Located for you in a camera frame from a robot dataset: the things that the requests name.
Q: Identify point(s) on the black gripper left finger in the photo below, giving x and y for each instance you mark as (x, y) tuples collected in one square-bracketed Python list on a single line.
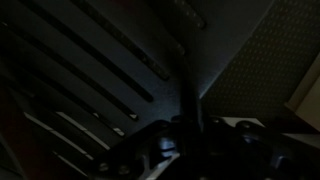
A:
[(140, 153)]

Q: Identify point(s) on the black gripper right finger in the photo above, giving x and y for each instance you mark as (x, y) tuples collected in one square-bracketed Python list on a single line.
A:
[(260, 153)]

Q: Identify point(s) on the black slatted office chair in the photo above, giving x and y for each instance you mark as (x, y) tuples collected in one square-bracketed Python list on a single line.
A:
[(100, 41)]

